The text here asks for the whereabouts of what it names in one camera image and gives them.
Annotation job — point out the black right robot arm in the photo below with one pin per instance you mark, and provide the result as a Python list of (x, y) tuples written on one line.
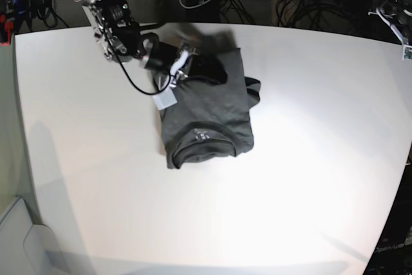
[(124, 39)]

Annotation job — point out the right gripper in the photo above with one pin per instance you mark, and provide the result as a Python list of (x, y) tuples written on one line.
[(159, 56)]

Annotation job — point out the red clamp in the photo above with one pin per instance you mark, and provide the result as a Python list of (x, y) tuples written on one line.
[(7, 28)]

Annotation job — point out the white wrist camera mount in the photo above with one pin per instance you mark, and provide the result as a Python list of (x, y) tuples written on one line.
[(166, 81)]

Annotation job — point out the grey t-shirt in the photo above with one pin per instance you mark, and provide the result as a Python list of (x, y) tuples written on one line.
[(211, 117)]

